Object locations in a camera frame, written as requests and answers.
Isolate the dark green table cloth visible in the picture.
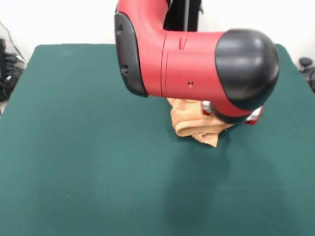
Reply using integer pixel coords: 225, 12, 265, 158
0, 43, 315, 236

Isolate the black equipment pile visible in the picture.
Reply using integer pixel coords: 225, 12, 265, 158
0, 38, 27, 102

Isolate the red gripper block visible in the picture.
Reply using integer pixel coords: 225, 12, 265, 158
201, 100, 264, 126

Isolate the dark stand base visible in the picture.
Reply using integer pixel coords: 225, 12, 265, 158
299, 57, 315, 93

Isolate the tan terry towel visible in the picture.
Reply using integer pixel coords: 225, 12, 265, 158
167, 97, 236, 148

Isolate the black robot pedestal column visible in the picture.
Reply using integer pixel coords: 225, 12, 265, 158
163, 0, 205, 32

